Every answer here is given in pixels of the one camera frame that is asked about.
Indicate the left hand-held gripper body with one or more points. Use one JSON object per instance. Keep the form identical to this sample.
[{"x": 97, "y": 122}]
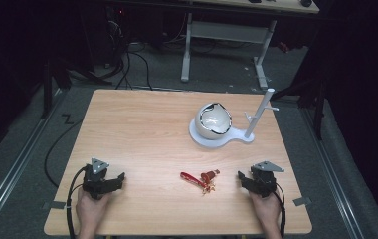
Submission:
[{"x": 94, "y": 181}]

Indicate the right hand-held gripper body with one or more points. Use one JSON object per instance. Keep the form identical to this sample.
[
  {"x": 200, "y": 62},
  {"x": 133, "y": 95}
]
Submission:
[{"x": 265, "y": 181}]

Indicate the white stand with pegs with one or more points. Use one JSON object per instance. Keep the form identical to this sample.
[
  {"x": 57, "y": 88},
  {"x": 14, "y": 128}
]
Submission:
[{"x": 223, "y": 139}]

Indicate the person's right hand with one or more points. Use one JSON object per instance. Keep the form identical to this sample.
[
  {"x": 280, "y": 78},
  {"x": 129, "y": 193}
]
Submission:
[{"x": 266, "y": 210}]

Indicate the person's left hand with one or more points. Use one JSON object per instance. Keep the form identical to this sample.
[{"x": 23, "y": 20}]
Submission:
[{"x": 91, "y": 212}]

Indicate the grey tape piece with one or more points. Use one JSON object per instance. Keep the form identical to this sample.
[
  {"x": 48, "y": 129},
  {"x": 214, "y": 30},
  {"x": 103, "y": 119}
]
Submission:
[
  {"x": 55, "y": 205},
  {"x": 302, "y": 201}
]

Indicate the white round bowl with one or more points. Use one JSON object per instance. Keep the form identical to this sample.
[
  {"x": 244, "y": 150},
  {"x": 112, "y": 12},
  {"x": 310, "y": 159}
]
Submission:
[{"x": 213, "y": 121}]

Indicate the black metal stand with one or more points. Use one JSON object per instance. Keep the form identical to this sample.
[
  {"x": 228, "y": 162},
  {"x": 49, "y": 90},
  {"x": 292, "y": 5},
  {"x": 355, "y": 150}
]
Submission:
[
  {"x": 48, "y": 89},
  {"x": 318, "y": 109}
]

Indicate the black computer mouse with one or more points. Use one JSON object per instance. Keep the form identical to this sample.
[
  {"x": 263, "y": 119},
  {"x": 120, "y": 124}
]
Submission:
[{"x": 306, "y": 2}]

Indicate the metal floor rail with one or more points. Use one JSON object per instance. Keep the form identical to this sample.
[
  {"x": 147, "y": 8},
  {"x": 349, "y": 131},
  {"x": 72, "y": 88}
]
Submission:
[
  {"x": 14, "y": 169},
  {"x": 334, "y": 179}
]

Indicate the desk with white frame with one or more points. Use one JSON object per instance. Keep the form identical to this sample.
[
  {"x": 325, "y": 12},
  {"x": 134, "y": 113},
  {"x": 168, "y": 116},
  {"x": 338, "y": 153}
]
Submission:
[{"x": 226, "y": 31}]

